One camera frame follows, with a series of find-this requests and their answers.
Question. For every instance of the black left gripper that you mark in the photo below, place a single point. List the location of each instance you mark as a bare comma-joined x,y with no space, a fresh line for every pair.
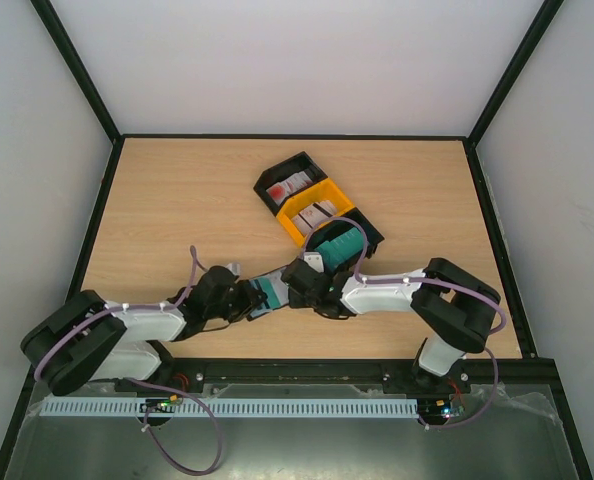
249,301

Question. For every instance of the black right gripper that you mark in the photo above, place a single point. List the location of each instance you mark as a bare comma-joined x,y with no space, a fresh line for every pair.
295,279

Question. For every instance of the black leather card holder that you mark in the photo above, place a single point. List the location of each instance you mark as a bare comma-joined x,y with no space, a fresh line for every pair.
261,310

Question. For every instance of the teal credit card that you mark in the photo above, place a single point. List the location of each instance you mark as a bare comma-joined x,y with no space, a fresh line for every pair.
275,289

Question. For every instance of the black bin with teal cards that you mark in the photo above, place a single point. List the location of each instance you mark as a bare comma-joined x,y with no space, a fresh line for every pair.
333,229

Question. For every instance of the yellow plastic bin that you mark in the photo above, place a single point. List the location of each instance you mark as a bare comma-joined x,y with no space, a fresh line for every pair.
324,190

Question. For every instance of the black bin with red cards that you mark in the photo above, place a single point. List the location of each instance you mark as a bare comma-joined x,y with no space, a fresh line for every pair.
299,162

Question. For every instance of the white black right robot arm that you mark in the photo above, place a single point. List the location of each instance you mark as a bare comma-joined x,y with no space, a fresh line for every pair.
461,310

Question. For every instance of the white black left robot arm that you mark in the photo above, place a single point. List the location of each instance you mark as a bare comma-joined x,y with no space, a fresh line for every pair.
90,339

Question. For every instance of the teal card stack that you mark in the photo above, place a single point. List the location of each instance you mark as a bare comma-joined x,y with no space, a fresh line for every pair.
344,250

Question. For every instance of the white floral card stack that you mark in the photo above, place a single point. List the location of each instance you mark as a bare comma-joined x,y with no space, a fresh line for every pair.
312,214

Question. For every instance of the red white card stack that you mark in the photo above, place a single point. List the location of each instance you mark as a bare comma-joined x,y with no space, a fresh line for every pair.
281,190

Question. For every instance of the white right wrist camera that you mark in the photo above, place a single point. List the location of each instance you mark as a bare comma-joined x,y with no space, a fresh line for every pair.
315,261

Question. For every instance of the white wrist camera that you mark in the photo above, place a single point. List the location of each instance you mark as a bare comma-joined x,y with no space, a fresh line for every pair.
234,268
315,261

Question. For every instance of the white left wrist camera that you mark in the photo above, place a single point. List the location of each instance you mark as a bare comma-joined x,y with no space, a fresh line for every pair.
234,268

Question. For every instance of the white slotted cable duct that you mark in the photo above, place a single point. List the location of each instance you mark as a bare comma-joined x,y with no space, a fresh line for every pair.
232,408

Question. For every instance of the black aluminium frame rail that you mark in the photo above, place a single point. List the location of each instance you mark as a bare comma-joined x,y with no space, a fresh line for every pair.
392,376

